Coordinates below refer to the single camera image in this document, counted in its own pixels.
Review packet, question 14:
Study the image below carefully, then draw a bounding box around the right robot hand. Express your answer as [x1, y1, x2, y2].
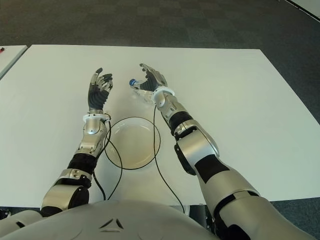
[133, 63, 168, 93]

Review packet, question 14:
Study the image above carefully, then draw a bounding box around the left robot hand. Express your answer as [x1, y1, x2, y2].
[86, 66, 114, 111]

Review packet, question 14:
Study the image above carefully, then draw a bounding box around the clear water bottle blue cap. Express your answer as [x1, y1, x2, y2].
[128, 78, 155, 105]

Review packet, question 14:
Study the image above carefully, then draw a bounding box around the white plate black rim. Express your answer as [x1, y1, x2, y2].
[104, 116, 162, 170]

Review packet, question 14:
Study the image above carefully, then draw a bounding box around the white side table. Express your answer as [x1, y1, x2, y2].
[0, 44, 29, 80]

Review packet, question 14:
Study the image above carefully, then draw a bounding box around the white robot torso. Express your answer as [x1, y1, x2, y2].
[0, 199, 221, 240]

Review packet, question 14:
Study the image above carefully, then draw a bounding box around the grey table leg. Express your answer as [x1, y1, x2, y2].
[186, 204, 209, 227]

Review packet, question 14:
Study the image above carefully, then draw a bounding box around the white right wrist camera ring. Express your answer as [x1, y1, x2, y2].
[151, 86, 176, 106]

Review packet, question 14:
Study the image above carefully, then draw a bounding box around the white wrist camera ring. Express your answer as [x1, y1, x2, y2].
[82, 112, 112, 124]
[151, 86, 176, 106]

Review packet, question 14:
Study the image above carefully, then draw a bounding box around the white left wrist camera ring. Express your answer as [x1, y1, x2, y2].
[82, 112, 112, 124]

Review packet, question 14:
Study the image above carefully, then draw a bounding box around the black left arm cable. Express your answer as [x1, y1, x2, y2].
[92, 113, 124, 201]

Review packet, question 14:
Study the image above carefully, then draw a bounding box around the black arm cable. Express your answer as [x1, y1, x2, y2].
[92, 113, 124, 201]
[152, 104, 186, 214]

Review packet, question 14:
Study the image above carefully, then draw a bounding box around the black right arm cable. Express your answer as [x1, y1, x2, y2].
[152, 104, 186, 214]

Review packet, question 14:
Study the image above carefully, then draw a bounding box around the black metal stand frame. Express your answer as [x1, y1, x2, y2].
[0, 207, 11, 221]

